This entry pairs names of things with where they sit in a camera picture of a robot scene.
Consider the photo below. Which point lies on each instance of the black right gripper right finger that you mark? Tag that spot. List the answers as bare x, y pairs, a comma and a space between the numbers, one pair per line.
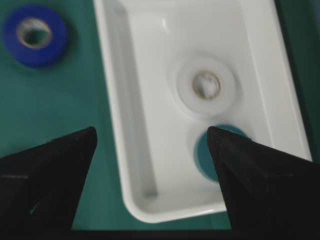
265, 190

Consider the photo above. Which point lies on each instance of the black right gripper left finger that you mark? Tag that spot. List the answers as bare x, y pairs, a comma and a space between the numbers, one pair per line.
40, 187

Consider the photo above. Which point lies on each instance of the teal tape roll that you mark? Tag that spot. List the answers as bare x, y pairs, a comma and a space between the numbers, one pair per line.
202, 155

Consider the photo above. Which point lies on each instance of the white tape roll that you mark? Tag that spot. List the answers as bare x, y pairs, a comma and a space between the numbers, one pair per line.
203, 86

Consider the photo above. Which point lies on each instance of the blue tape roll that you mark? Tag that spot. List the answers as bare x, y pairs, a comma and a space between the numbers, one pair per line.
35, 35

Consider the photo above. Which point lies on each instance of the white rectangular plastic tray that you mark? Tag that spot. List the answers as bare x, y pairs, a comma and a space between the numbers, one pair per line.
154, 139

